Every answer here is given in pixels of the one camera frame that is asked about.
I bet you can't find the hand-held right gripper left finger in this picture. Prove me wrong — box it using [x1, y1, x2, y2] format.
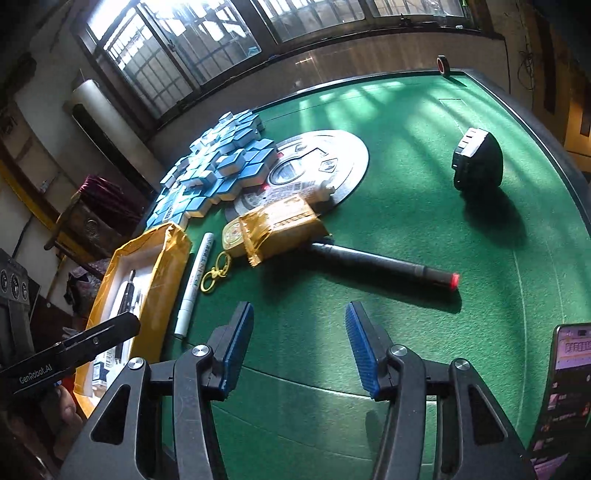
[55, 301, 256, 480]

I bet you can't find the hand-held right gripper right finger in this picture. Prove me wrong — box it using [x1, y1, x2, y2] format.
[345, 301, 532, 480]

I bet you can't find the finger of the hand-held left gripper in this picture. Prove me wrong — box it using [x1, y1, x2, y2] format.
[58, 314, 140, 367]

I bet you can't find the white paint marker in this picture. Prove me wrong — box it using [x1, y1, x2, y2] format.
[173, 232, 218, 337]

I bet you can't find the black marker with red tip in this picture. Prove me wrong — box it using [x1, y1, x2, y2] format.
[307, 240, 461, 292]

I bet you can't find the yellow-taped white cardboard tray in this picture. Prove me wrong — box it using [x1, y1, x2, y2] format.
[74, 223, 194, 398]

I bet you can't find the yellow key fob with keyring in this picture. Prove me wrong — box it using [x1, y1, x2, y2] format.
[199, 217, 259, 294]

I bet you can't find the golden foil packet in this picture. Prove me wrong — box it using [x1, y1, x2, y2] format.
[238, 194, 331, 267]

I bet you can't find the white printed tube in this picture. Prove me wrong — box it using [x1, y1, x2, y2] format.
[263, 178, 335, 206]

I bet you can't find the black charger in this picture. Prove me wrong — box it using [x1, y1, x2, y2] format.
[451, 127, 505, 192]

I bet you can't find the small medicine box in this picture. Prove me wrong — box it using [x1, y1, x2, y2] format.
[92, 351, 121, 388]

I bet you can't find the black pen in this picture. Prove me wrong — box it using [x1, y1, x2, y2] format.
[113, 269, 139, 365]

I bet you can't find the patterned quilted cloth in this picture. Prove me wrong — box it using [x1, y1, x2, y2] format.
[65, 258, 112, 315]

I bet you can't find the carved wooden chair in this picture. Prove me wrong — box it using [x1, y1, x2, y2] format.
[55, 185, 153, 264]

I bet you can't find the dark red cloth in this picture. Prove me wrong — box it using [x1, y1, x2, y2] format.
[78, 173, 144, 217]

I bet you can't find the pile of blue mahjong tiles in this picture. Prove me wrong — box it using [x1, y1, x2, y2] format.
[145, 111, 278, 232]

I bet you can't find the round table control panel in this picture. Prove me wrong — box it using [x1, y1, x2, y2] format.
[224, 130, 370, 220]

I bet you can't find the smartphone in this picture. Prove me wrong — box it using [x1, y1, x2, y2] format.
[529, 323, 591, 480]

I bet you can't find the white standing air conditioner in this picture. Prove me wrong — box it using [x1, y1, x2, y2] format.
[69, 78, 153, 153]

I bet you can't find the green mahjong table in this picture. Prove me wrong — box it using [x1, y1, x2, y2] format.
[139, 68, 591, 480]

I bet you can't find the barred window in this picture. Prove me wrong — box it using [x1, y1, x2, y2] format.
[74, 0, 481, 125]

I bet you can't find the black wall cable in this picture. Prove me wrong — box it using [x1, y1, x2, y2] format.
[516, 28, 539, 88]

